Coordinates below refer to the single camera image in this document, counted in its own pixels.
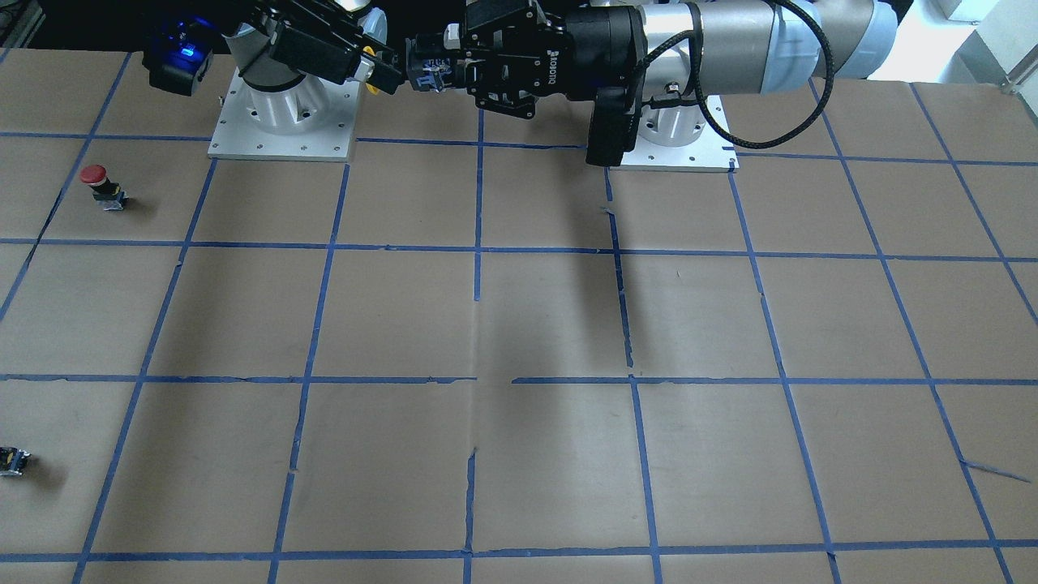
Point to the small black switch block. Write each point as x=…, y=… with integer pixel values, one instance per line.
x=14, y=461

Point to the red push button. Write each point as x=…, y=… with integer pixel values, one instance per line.
x=108, y=194

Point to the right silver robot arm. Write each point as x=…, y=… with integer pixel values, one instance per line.
x=245, y=38

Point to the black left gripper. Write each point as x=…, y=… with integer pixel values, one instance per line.
x=602, y=40

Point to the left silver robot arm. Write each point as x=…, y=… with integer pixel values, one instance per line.
x=698, y=49

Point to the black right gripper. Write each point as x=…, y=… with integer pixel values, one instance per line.
x=310, y=50

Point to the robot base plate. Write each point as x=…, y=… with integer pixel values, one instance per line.
x=315, y=121
x=679, y=139

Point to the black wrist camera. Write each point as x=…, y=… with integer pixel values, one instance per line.
x=179, y=53

